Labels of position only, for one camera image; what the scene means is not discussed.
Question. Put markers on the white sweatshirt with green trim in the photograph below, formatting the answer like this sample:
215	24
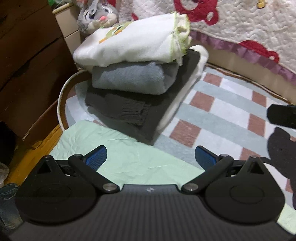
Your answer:
134	44

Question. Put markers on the cream drawer unit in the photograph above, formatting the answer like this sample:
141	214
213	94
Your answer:
67	25

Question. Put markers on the beige bed base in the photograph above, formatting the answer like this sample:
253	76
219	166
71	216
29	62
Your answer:
254	76

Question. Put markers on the checkered rug with dog print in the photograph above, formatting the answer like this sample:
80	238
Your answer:
219	111

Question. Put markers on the light green cloth mat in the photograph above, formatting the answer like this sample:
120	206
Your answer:
129	157

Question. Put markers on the person's blue jeans leg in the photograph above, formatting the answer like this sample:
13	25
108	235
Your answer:
9	204

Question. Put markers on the brown wooden cabinet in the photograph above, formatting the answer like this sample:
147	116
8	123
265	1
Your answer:
27	58

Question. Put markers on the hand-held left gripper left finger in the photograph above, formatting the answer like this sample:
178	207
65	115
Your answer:
97	157

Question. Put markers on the quilted bedspread with purple ruffle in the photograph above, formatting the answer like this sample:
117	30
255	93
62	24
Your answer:
242	20

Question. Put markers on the grey plush rabbit toy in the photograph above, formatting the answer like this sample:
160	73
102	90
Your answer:
97	16

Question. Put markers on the dark grey knit sweater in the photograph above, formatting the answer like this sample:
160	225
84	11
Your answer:
143	111

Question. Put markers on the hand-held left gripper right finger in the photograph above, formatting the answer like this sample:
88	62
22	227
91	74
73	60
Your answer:
204	157

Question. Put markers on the grey fleece garment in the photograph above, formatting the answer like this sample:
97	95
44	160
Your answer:
129	76

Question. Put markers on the cream folded garment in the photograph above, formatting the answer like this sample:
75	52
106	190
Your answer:
196	67

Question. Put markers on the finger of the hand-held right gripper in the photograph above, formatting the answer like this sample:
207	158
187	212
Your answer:
282	115

